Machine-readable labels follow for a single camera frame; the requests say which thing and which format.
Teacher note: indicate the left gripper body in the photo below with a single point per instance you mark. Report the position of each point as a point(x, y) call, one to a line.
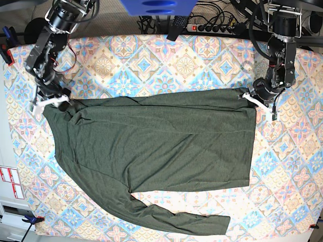
point(265, 95)

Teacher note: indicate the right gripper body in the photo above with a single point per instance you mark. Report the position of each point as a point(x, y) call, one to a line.
point(44, 95)

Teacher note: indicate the dark green long-sleeve shirt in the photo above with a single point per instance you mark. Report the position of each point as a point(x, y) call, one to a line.
point(181, 142)

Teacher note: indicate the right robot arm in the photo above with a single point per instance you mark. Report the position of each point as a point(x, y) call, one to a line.
point(61, 20)

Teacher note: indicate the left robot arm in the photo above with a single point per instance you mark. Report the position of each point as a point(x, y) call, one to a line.
point(284, 24)

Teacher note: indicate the upper left blue clamp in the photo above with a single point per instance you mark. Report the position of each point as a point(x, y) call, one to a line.
point(5, 48)

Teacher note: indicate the red white sticker sheet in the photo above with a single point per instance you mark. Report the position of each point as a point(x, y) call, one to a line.
point(10, 183)

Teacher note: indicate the patterned tile tablecloth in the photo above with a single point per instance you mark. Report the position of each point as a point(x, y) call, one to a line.
point(284, 197)

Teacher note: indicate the black remote control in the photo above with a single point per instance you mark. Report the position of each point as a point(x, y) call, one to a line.
point(177, 27)

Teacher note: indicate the left orange black clamp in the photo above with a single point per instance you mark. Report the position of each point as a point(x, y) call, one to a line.
point(32, 220)

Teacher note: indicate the orange black clamp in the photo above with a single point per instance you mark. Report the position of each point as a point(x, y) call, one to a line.
point(314, 226)
point(32, 220)

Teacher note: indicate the blue plastic box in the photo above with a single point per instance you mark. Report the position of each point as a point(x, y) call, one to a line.
point(159, 7)

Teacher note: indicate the right orange black clamp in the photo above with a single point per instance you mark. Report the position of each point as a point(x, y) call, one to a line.
point(314, 226)

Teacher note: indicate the white power strip red switch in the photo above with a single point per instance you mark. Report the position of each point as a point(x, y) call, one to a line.
point(209, 29)

